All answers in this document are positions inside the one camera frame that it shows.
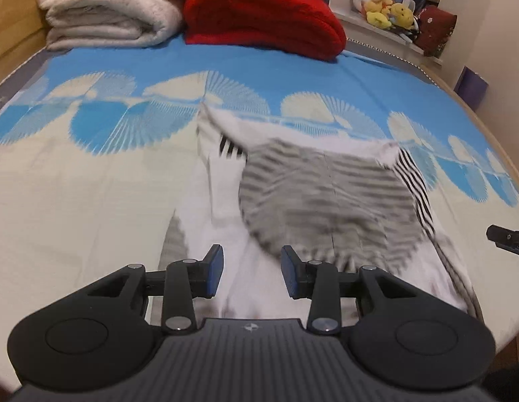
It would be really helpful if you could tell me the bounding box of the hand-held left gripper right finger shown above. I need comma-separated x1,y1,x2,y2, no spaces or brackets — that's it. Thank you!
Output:
281,246,423,336

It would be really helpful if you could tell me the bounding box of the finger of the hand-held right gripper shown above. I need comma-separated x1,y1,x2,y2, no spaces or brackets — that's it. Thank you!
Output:
486,225,519,259

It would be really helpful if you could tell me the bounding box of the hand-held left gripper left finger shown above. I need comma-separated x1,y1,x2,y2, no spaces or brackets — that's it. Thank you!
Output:
81,244,224,336

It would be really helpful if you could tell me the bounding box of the striped hooded top with vest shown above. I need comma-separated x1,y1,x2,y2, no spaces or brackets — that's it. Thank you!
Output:
157,103,485,323

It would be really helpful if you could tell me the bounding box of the blue and cream patterned bedspread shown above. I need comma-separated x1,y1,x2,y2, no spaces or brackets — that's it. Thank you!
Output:
0,36,519,388

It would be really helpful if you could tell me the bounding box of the purple box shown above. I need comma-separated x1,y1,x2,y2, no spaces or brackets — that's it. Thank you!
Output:
453,66,490,112

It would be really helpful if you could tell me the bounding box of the dark red patterned bag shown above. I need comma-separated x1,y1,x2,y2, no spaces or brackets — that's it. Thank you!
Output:
416,4,458,58

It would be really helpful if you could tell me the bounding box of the black white striped plush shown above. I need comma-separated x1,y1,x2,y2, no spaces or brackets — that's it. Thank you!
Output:
404,16,422,43

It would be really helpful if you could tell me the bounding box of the white windowsill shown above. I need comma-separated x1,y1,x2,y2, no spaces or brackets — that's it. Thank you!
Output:
330,4,445,68

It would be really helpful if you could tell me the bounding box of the yellow plush toy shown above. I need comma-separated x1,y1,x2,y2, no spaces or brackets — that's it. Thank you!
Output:
363,0,396,31
387,2,416,31

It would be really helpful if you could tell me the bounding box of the red folded blanket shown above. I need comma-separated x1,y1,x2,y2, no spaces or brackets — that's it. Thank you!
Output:
183,0,347,62

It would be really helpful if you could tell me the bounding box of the white speckled folded blanket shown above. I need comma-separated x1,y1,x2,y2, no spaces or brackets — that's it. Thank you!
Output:
45,0,187,53

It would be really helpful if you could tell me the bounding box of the wooden headboard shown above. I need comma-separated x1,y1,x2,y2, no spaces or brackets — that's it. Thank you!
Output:
0,0,50,89

